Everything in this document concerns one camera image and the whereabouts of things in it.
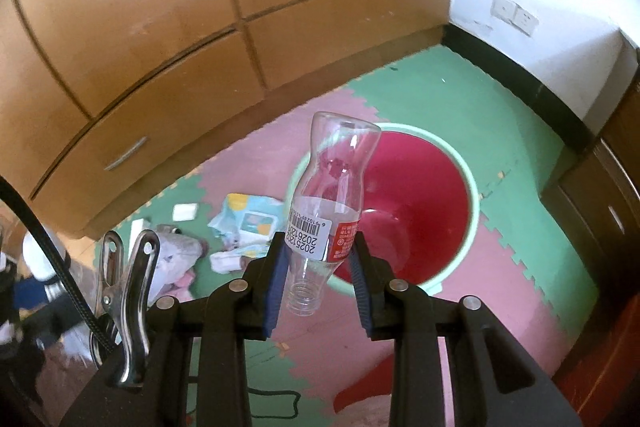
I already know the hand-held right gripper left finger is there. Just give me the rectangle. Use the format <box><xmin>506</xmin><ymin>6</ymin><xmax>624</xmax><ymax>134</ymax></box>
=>
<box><xmin>60</xmin><ymin>232</ymin><xmax>291</xmax><ymax>427</ymax></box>

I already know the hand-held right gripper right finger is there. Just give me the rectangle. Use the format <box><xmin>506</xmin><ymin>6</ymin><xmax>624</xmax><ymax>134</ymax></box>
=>
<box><xmin>347</xmin><ymin>231</ymin><xmax>583</xmax><ymax>427</ymax></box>

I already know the thin black cable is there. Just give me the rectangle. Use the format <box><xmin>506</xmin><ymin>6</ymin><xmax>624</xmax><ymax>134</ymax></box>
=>
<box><xmin>187</xmin><ymin>372</ymin><xmax>301</xmax><ymax>420</ymax></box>

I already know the translucent plastic wrapper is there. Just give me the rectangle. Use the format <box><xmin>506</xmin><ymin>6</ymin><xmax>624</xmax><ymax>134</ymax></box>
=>
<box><xmin>209</xmin><ymin>247</ymin><xmax>248</xmax><ymax>274</ymax></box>

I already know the pink bin with green rim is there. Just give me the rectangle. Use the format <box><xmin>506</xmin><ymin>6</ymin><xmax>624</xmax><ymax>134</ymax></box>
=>
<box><xmin>286</xmin><ymin>123</ymin><xmax>481</xmax><ymax>298</ymax></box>

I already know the thick black braided cable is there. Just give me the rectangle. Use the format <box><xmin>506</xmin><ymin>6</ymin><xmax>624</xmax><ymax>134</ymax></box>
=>
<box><xmin>0</xmin><ymin>177</ymin><xmax>118</xmax><ymax>355</ymax></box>

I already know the white printed plastic bag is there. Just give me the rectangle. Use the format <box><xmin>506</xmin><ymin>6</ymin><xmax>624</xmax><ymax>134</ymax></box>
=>
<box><xmin>150</xmin><ymin>224</ymin><xmax>208</xmax><ymax>288</ymax></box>

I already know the silver cabinet handle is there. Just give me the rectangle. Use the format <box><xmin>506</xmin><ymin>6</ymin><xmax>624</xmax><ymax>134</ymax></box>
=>
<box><xmin>606</xmin><ymin>203</ymin><xmax>626</xmax><ymax>233</ymax></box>

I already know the metal spring clamp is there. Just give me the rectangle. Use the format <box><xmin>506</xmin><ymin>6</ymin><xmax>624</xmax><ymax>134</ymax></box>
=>
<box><xmin>90</xmin><ymin>229</ymin><xmax>162</xmax><ymax>389</ymax></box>

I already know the small white box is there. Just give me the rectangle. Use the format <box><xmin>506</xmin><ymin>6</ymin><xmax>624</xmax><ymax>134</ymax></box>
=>
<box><xmin>172</xmin><ymin>202</ymin><xmax>200</xmax><ymax>222</ymax></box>

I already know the clear plastic bottle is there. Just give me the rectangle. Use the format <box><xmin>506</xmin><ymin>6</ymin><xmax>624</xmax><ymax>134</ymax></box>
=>
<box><xmin>282</xmin><ymin>111</ymin><xmax>383</xmax><ymax>315</ymax></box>

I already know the green and pink foam mat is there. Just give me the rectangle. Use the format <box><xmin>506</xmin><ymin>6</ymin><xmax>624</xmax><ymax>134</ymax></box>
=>
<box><xmin>50</xmin><ymin>44</ymin><xmax>601</xmax><ymax>427</ymax></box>

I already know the light wooden cabinet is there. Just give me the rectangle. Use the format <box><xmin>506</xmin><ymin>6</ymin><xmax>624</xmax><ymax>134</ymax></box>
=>
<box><xmin>0</xmin><ymin>0</ymin><xmax>458</xmax><ymax>238</ymax></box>

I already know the red plastic stool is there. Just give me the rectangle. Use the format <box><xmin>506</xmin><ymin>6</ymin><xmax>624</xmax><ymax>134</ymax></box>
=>
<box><xmin>332</xmin><ymin>352</ymin><xmax>396</xmax><ymax>415</ymax></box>

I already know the dark wooden cabinet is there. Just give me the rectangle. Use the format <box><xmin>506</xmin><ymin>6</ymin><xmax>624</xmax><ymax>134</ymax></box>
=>
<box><xmin>540</xmin><ymin>32</ymin><xmax>640</xmax><ymax>333</ymax></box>

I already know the light blue wet wipes pack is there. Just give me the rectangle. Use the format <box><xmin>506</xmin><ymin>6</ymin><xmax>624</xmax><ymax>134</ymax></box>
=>
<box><xmin>207</xmin><ymin>193</ymin><xmax>287</xmax><ymax>258</ymax></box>

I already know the silver drawer handle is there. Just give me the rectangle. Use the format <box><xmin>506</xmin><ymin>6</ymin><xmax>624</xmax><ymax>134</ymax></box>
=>
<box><xmin>104</xmin><ymin>137</ymin><xmax>149</xmax><ymax>171</ymax></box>

